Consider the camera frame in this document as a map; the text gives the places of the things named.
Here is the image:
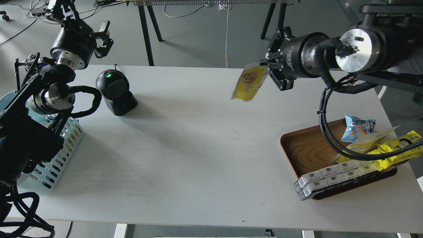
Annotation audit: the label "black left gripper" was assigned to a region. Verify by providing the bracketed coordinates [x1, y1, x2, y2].
[45, 0, 114, 69]

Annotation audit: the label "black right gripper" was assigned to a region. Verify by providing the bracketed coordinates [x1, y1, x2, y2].
[260, 26, 329, 91]

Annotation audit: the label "yellow white snack pouch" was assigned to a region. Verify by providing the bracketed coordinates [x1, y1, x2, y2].
[231, 63, 270, 101]

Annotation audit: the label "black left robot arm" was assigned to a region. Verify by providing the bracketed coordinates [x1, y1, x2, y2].
[0, 0, 114, 238]

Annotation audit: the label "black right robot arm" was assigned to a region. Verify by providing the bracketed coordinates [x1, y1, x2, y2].
[259, 0, 422, 95]

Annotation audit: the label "blue snack bag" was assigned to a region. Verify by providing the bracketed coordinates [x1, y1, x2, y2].
[340, 115, 377, 143]

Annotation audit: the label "light blue plastic basket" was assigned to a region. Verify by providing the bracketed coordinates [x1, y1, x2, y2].
[1, 92, 84, 193]

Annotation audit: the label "pale yellow snack pouch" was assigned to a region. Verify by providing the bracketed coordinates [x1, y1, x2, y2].
[329, 127, 397, 164]

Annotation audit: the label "yellow snack bag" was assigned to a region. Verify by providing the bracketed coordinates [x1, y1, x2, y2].
[362, 131, 423, 171]

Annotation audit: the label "black table trestle left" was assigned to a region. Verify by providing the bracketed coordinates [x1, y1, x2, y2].
[137, 5, 164, 66]

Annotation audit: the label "black table trestle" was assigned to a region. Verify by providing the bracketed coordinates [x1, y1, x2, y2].
[137, 5, 164, 66]
[260, 3, 287, 69]

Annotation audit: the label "black table trestle right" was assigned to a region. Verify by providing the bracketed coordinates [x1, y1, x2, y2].
[260, 3, 287, 69]

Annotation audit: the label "black barcode scanner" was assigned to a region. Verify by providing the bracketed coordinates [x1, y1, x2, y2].
[96, 64, 138, 116]

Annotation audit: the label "wooden tray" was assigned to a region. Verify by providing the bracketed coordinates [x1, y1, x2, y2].
[280, 125, 398, 200]

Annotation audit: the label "clear pack white boxes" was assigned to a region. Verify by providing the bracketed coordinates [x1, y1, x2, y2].
[293, 160, 378, 201]

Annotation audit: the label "floor cables and adapter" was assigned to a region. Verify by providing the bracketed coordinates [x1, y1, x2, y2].
[0, 0, 126, 47]

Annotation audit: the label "white hanging cable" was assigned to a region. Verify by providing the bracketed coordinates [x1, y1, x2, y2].
[218, 3, 232, 68]

